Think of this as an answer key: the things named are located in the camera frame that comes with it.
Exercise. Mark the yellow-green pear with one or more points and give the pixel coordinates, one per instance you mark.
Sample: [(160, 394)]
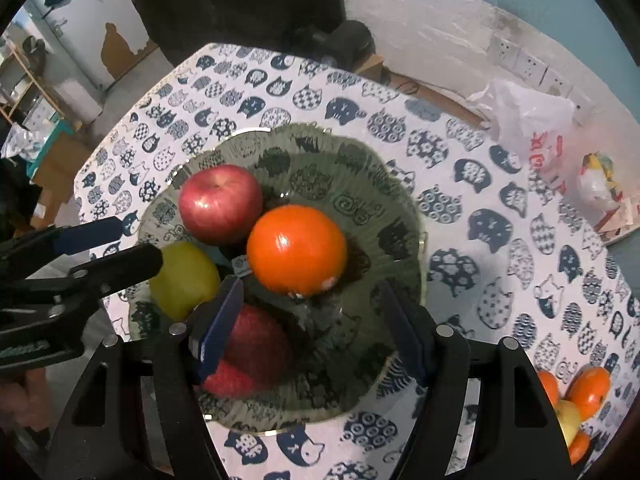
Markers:
[(185, 285)]

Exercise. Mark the white door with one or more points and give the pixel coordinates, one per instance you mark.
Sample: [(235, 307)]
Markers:
[(85, 30)]

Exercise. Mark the green glass bowl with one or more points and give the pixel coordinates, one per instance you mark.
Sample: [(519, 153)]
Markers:
[(350, 200)]

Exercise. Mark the white plastic bag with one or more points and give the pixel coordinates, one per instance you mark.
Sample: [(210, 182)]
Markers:
[(520, 120)]

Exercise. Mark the small cardboard box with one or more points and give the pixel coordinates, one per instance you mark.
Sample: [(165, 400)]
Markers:
[(370, 65)]

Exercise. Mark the red paper bag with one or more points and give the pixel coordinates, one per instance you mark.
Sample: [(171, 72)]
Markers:
[(614, 197)]

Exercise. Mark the black speaker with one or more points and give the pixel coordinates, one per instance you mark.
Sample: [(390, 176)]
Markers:
[(350, 42)]

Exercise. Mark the red apple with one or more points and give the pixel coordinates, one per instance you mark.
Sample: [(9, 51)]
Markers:
[(255, 345), (215, 205)]

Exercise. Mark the black hanging cloth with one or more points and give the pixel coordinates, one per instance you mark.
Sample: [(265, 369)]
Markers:
[(225, 5)]

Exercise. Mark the large orange with stem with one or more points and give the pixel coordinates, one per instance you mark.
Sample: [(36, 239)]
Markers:
[(295, 250)]

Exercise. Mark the small orange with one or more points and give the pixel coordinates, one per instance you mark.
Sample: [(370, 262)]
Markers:
[(580, 447)]

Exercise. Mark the white wall socket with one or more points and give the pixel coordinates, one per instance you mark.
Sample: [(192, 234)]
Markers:
[(556, 81), (502, 52), (531, 67), (581, 105)]

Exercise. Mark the brown cardboard carton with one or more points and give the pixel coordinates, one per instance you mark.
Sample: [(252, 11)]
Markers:
[(60, 165)]

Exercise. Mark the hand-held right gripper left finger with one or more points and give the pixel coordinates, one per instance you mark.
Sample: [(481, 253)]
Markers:
[(220, 325)]

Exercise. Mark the cat print tablecloth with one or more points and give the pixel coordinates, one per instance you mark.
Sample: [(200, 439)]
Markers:
[(450, 240)]

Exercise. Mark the medium orange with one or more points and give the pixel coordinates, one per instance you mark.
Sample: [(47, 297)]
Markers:
[(549, 387)]

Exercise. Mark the wooden shelf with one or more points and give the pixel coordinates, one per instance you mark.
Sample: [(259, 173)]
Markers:
[(25, 80)]

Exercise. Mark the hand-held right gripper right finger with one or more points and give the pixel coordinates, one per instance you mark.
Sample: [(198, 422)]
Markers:
[(400, 325)]

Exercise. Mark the yellow apple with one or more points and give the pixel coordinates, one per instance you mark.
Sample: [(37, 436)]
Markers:
[(567, 422)]

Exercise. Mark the person's left hand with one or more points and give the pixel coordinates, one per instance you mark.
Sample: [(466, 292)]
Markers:
[(25, 400)]

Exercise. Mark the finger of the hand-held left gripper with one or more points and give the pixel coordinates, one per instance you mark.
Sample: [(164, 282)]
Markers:
[(85, 237), (125, 267)]

